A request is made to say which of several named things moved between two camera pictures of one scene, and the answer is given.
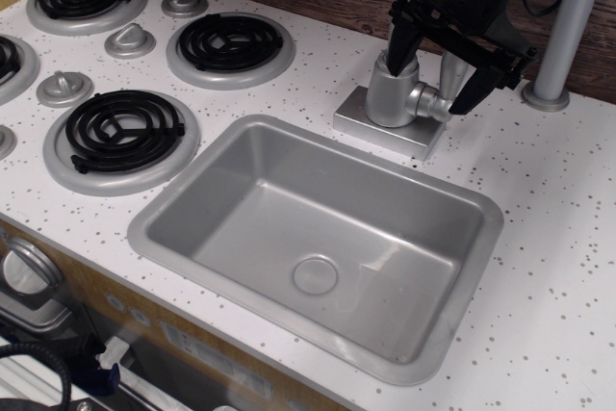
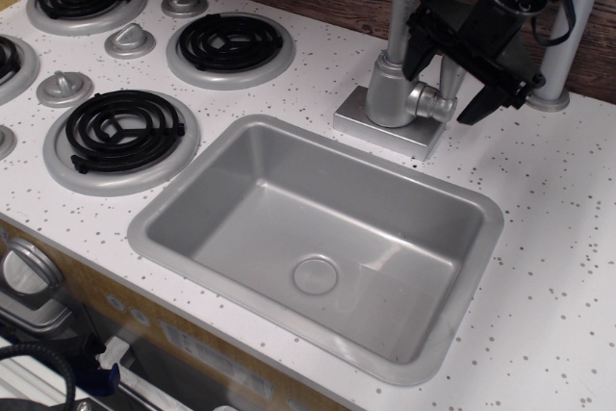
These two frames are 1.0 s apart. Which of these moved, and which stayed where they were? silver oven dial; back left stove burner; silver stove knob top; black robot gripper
Moved: black robot gripper
Stayed: back left stove burner; silver stove knob top; silver oven dial
